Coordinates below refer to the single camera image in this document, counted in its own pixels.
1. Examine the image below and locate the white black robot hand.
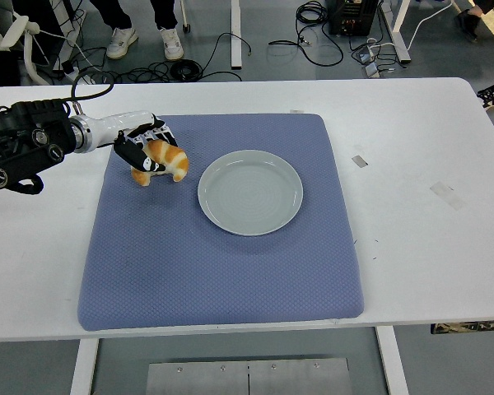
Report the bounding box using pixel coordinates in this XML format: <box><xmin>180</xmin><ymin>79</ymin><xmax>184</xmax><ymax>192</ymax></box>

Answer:
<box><xmin>88</xmin><ymin>110</ymin><xmax>180</xmax><ymax>174</ymax></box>

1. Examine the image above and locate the golden croissant bread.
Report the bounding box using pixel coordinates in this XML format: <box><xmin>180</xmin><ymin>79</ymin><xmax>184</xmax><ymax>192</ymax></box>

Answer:
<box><xmin>130</xmin><ymin>138</ymin><xmax>189</xmax><ymax>187</ymax></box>

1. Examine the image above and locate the white power strip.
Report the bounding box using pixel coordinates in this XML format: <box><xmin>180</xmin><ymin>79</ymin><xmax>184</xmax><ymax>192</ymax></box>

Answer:
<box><xmin>61</xmin><ymin>61</ymin><xmax>96</xmax><ymax>86</ymax></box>

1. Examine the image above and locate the person's leg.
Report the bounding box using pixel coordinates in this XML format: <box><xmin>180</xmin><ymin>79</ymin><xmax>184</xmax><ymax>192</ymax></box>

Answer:
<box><xmin>150</xmin><ymin>0</ymin><xmax>185</xmax><ymax>62</ymax></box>
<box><xmin>454</xmin><ymin>0</ymin><xmax>494</xmax><ymax>42</ymax></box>
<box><xmin>88</xmin><ymin>0</ymin><xmax>139</xmax><ymax>59</ymax></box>

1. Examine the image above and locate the white pole with caster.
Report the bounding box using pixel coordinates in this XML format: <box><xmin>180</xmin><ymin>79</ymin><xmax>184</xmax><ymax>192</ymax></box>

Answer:
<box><xmin>179</xmin><ymin>0</ymin><xmax>191</xmax><ymax>33</ymax></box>

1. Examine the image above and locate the white background table leg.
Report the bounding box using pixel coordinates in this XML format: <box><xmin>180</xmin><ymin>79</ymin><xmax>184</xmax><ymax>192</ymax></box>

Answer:
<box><xmin>390</xmin><ymin>0</ymin><xmax>412</xmax><ymax>63</ymax></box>
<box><xmin>230</xmin><ymin>0</ymin><xmax>243</xmax><ymax>69</ymax></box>

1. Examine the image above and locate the grey round plate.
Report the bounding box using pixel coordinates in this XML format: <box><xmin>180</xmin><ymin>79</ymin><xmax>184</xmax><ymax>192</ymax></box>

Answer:
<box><xmin>197</xmin><ymin>149</ymin><xmax>305</xmax><ymax>237</ymax></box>

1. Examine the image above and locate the blue quilted mat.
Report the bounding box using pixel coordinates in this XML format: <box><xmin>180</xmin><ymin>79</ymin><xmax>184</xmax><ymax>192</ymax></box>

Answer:
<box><xmin>77</xmin><ymin>113</ymin><xmax>365</xmax><ymax>332</ymax></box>

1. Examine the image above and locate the grey power adapter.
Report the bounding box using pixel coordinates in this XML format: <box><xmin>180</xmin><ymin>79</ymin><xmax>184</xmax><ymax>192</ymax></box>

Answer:
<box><xmin>352</xmin><ymin>43</ymin><xmax>383</xmax><ymax>79</ymax></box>

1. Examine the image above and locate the black equipment box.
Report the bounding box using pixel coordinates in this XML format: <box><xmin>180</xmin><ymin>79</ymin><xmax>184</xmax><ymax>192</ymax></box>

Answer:
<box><xmin>328</xmin><ymin>0</ymin><xmax>382</xmax><ymax>36</ymax></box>

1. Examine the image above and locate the large translucent tape piece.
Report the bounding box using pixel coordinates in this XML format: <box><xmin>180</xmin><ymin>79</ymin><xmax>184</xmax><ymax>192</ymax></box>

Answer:
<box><xmin>430</xmin><ymin>182</ymin><xmax>467</xmax><ymax>211</ymax></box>

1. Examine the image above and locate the coiled black cable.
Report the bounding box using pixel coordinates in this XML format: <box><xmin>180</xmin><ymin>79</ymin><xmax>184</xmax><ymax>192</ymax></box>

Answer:
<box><xmin>170</xmin><ymin>59</ymin><xmax>203</xmax><ymax>82</ymax></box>

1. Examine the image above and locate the white chair frame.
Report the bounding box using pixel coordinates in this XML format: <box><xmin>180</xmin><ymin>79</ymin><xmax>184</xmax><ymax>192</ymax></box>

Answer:
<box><xmin>22</xmin><ymin>30</ymin><xmax>50</xmax><ymax>86</ymax></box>

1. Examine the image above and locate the looped black cable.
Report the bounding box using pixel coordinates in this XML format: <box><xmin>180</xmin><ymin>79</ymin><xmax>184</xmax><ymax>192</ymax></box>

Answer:
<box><xmin>201</xmin><ymin>32</ymin><xmax>254</xmax><ymax>82</ymax></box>

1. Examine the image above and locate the long black cable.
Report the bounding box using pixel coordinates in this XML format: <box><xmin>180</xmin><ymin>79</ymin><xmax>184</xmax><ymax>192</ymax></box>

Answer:
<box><xmin>268</xmin><ymin>0</ymin><xmax>345</xmax><ymax>67</ymax></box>

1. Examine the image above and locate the white cable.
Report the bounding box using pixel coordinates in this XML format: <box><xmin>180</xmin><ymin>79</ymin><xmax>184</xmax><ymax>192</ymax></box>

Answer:
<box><xmin>406</xmin><ymin>0</ymin><xmax>462</xmax><ymax>50</ymax></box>

